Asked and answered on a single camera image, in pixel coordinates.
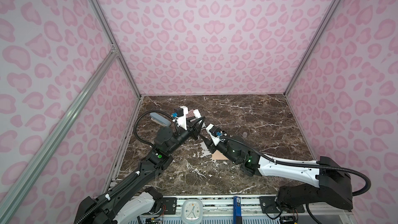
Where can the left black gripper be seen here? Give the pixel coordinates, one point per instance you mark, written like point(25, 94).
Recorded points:
point(191, 128)

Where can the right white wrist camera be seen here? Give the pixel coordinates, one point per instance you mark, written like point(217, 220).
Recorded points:
point(215, 133)

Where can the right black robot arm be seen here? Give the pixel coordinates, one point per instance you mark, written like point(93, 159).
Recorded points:
point(322, 181)

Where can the white glue stick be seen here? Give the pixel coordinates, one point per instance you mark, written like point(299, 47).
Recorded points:
point(197, 114)

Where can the white analog clock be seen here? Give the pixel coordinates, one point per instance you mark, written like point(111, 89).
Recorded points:
point(192, 211)

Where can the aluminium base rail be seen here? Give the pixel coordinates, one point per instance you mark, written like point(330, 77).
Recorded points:
point(255, 209)

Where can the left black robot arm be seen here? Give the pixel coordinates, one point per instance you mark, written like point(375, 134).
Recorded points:
point(129, 199)

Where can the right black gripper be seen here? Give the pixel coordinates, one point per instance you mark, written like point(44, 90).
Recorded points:
point(208, 144)

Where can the peach paper envelope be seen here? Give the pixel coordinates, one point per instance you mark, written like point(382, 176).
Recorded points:
point(217, 155)

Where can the grey blue stapler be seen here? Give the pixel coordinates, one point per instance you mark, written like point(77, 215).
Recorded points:
point(157, 118)

